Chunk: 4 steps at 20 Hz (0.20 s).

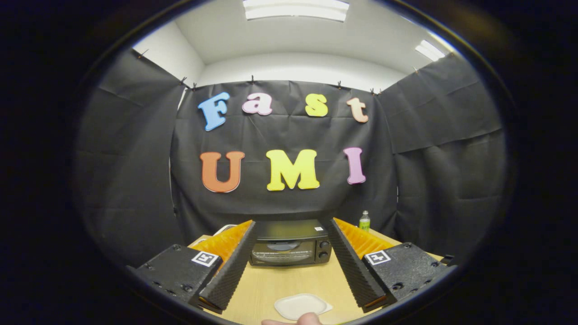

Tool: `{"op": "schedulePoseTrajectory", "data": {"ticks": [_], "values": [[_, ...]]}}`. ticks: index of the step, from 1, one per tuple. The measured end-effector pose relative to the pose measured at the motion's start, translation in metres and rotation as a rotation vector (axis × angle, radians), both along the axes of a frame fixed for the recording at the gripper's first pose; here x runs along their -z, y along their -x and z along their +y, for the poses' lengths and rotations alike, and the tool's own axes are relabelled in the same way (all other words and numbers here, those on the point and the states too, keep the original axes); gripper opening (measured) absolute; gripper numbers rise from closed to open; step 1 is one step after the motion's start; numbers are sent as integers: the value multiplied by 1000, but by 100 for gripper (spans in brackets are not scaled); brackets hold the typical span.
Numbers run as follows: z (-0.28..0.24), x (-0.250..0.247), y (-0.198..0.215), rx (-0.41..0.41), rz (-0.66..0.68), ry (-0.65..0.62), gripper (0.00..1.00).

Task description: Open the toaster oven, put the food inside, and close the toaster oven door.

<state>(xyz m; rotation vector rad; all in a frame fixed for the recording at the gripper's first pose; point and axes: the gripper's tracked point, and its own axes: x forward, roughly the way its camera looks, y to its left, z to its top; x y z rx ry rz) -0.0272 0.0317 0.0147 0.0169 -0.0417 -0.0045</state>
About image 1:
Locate white plate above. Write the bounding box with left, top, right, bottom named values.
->
left=274, top=293, right=333, bottom=321

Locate black toaster oven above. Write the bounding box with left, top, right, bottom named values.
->
left=249, top=219, right=332, bottom=267

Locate long ceiling light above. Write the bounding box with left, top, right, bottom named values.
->
left=242, top=0, right=350, bottom=22

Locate small ceiling light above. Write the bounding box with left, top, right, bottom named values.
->
left=415, top=39, right=447, bottom=62

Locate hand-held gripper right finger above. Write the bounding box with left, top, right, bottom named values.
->
left=326, top=218, right=457, bottom=313

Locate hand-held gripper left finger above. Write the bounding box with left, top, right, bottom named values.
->
left=126, top=220, right=258, bottom=314

